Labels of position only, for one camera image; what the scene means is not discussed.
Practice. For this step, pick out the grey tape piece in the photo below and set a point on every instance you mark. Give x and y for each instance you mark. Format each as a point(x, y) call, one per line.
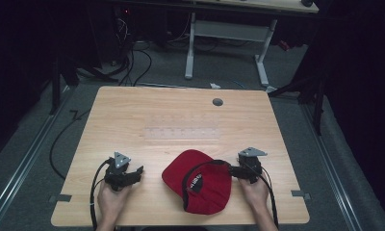
point(300, 194)
point(61, 198)

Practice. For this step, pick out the person's right hand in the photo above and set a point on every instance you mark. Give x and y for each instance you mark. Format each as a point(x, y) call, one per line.
point(256, 194)

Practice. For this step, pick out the person's left hand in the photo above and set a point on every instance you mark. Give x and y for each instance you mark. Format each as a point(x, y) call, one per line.
point(109, 203)

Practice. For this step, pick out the small white floor scrap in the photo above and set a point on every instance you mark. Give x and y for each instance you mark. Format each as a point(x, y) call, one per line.
point(215, 86)

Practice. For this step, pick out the metal floor rail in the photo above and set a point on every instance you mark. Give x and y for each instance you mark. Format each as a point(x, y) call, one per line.
point(23, 163)
point(333, 170)

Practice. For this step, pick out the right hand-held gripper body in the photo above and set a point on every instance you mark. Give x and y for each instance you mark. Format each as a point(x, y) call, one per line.
point(252, 165)

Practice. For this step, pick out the red baseball cap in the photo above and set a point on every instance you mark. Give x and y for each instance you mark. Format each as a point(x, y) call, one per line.
point(210, 192)

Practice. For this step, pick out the white desk frame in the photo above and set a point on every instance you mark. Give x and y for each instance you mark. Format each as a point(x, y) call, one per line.
point(227, 31)

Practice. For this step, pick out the dark round object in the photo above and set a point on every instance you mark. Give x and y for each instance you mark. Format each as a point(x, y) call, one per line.
point(307, 2)

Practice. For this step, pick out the black metal stand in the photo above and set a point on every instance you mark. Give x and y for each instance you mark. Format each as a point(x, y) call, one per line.
point(56, 86)
point(315, 96)

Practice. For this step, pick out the small red object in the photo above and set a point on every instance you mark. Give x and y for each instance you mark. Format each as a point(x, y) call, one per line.
point(284, 45)

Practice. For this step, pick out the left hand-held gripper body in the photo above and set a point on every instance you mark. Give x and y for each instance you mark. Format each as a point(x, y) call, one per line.
point(117, 171)

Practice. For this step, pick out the clear tape strip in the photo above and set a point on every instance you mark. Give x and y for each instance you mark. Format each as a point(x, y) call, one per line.
point(181, 133)

